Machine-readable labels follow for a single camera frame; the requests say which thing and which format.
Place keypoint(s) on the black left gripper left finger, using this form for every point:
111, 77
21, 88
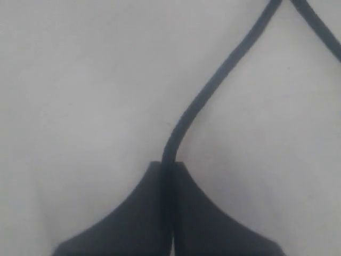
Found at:
140, 225

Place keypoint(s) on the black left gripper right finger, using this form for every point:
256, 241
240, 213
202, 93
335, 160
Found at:
201, 228

